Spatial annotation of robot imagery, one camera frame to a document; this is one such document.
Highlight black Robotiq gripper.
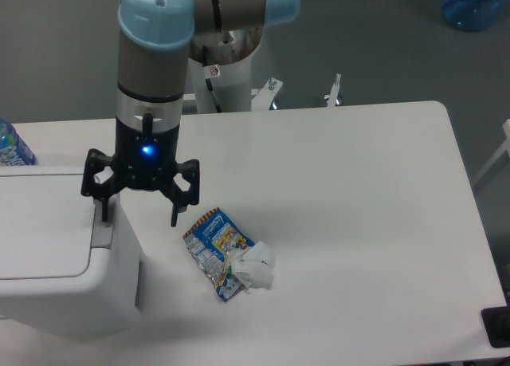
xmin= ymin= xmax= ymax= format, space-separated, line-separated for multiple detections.
xmin=80 ymin=120 xmax=200 ymax=227

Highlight white push-lid trash can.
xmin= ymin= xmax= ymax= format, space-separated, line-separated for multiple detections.
xmin=1 ymin=166 xmax=146 ymax=332

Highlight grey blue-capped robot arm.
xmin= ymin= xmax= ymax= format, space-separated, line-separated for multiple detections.
xmin=81 ymin=0 xmax=300 ymax=222

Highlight blue snack wrapper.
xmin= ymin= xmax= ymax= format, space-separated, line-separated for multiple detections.
xmin=182 ymin=207 xmax=255 ymax=302

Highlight blue labelled plastic bottle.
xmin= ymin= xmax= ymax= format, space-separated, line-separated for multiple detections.
xmin=1 ymin=119 xmax=38 ymax=166

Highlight crumpled white paper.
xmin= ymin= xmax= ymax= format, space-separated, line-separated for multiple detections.
xmin=230 ymin=242 xmax=276 ymax=289

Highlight large blue water jug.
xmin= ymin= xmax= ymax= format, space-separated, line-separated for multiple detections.
xmin=441 ymin=0 xmax=507 ymax=32

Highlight black device at table edge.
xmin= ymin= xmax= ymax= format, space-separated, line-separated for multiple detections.
xmin=481 ymin=306 xmax=509 ymax=348

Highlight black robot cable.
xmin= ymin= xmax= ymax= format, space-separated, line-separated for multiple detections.
xmin=201 ymin=45 xmax=223 ymax=114

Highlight white pedestal base frame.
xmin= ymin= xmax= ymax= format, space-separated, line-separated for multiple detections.
xmin=183 ymin=73 xmax=343 ymax=114

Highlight white frame at right edge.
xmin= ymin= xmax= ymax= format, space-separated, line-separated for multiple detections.
xmin=472 ymin=120 xmax=509 ymax=193

